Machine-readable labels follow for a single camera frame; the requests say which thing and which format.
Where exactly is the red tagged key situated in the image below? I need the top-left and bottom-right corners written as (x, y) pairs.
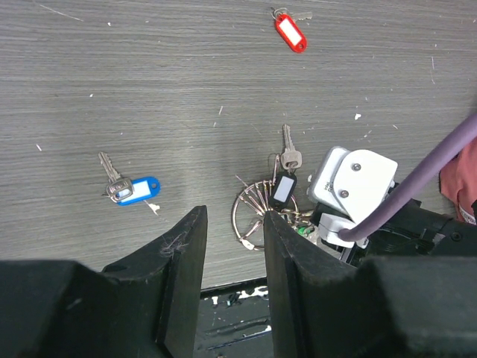
top-left (271, 7), bottom-right (313, 54)

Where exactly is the blue tagged key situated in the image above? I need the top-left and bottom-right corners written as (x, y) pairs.
top-left (98, 151), bottom-right (161, 206)

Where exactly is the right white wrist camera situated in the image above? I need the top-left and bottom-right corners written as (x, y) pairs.
top-left (307, 146), bottom-right (398, 248)

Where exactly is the maroon printed t-shirt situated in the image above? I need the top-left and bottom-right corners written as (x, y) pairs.
top-left (439, 139), bottom-right (476, 225)

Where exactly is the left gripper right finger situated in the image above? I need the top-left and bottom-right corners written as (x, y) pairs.
top-left (264, 212), bottom-right (476, 357)

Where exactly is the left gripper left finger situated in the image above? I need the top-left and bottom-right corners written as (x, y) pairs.
top-left (1, 206), bottom-right (208, 357)

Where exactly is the metal keyring with keys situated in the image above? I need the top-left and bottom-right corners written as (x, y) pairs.
top-left (231, 124), bottom-right (318, 251)

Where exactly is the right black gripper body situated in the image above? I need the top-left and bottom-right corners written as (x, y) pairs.
top-left (335, 200), bottom-right (476, 265)

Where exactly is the black mounting plate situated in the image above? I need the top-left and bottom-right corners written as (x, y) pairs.
top-left (193, 277), bottom-right (274, 358)

